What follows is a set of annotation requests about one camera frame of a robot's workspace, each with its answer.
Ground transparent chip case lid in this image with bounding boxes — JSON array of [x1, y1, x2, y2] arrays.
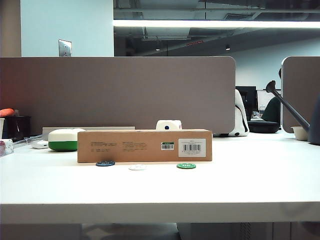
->
[[12, 134, 45, 149]]

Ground green poker chip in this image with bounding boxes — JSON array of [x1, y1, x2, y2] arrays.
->
[[176, 162, 197, 170]]

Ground wide grey desk partition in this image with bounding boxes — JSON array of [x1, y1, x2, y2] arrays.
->
[[0, 56, 237, 136]]

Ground transparent chip tray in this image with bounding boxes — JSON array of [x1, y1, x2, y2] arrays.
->
[[0, 138, 15, 158]]

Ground blue poker chip 50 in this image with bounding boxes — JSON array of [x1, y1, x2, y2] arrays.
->
[[95, 160, 116, 168]]

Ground narrow grey desk partition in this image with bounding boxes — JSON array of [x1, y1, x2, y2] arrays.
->
[[280, 55, 320, 134]]

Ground seated person in green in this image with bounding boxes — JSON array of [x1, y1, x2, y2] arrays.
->
[[261, 67, 283, 124]]

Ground black computer monitor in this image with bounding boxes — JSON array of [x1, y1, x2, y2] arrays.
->
[[235, 85, 258, 121]]

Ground black white panda plush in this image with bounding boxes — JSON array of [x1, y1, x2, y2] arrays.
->
[[219, 88, 251, 138]]

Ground black oval zip case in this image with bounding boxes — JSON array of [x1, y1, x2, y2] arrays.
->
[[247, 120, 282, 134]]

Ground grey desk cable tray lid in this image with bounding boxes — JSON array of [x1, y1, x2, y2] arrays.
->
[[41, 125, 136, 141]]

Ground white plush dice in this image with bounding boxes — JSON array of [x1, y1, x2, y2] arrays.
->
[[155, 119, 183, 132]]

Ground small white bowl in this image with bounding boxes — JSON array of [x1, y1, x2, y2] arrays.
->
[[290, 125, 310, 141]]

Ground white earbuds case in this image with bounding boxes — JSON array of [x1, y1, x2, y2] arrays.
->
[[31, 139, 50, 150]]

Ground white poker chip 5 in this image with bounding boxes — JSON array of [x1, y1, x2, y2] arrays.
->
[[128, 163, 149, 172]]

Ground lit computer monitor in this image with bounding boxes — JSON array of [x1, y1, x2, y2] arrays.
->
[[256, 89, 276, 111]]

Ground black mesh pen holder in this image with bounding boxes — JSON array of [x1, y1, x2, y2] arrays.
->
[[4, 115, 32, 142]]

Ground white and green case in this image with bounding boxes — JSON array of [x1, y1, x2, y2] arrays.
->
[[47, 127, 86, 152]]

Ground long ceiling light strip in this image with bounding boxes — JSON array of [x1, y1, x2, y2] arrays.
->
[[112, 19, 320, 29]]

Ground orange red item in holder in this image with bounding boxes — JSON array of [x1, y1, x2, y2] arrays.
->
[[0, 107, 16, 118]]

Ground long brown cardboard box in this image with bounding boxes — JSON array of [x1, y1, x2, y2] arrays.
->
[[76, 128, 213, 164]]

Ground grey watering can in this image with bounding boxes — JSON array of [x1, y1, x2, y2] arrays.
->
[[265, 80, 320, 146]]

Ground metal wall switch plate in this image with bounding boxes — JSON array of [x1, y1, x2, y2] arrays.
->
[[57, 38, 73, 57]]

